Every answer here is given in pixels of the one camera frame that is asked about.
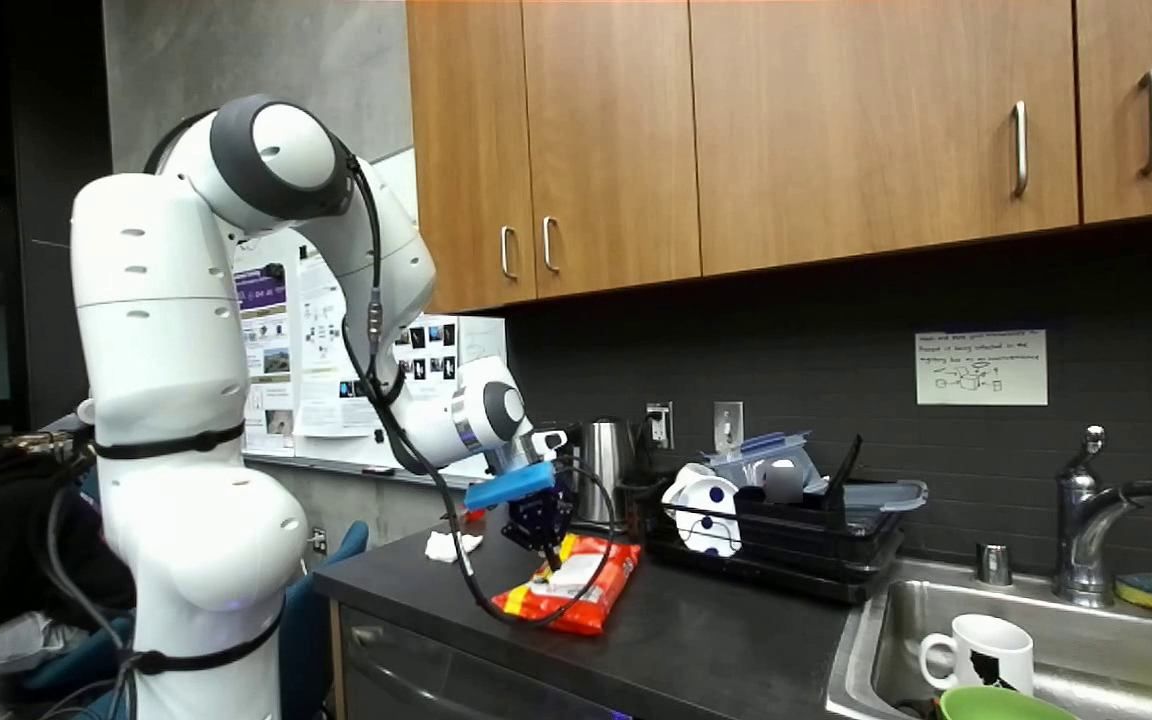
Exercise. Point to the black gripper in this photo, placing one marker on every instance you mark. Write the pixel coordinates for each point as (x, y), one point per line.
(533, 513)

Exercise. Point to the orange chip bag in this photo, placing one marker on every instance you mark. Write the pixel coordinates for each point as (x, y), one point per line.
(579, 585)

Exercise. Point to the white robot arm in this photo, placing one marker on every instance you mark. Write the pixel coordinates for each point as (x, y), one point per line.
(160, 333)

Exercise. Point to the blue plastic container lid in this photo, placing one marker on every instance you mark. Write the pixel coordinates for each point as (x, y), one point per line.
(760, 463)

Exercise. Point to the white crumpled tissue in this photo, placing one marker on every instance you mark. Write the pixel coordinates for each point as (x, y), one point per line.
(449, 545)

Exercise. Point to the stainless steel dishwasher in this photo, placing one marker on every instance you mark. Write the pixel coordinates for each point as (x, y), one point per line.
(471, 673)

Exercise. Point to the white plate blue dots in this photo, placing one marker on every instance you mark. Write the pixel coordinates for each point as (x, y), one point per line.
(701, 513)

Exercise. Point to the black dish rack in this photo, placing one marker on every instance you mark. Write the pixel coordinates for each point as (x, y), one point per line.
(803, 545)

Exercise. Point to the whiteboard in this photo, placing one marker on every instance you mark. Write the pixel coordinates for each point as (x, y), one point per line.
(320, 401)

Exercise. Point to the research poster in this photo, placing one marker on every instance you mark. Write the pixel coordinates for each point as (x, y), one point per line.
(287, 345)

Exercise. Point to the small steel cup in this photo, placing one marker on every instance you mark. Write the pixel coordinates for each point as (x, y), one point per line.
(992, 561)

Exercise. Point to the white mug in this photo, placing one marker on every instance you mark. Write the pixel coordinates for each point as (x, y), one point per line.
(982, 653)

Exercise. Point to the green bowl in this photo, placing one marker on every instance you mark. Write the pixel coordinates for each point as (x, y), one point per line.
(1001, 705)

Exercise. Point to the chrome faucet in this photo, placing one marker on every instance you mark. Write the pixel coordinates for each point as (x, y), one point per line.
(1081, 526)

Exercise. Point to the person in dark hoodie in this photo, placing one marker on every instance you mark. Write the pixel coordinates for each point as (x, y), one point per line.
(3, 535)

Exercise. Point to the steel sink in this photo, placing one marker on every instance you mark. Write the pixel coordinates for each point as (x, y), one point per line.
(1099, 653)

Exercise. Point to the grey wall outlet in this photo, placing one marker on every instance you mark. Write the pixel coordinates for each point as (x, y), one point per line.
(656, 425)

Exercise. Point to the white wall outlet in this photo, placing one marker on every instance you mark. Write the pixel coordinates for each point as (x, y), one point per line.
(730, 425)

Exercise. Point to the white wall note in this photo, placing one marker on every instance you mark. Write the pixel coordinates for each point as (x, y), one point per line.
(982, 364)

